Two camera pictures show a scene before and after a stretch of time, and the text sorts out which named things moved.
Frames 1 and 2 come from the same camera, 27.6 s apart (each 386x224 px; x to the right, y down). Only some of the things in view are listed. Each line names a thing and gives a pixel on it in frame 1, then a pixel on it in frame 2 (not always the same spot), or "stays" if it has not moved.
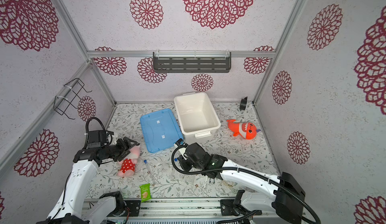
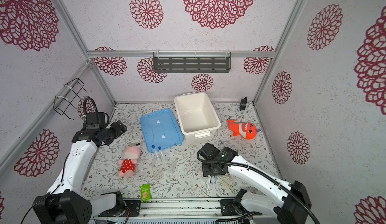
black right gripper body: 187,164 to 207,169
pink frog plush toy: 127,164 stays
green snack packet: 145,192 stays
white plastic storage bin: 198,119 stays
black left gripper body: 119,149 to 113,131
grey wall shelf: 192,62 stays
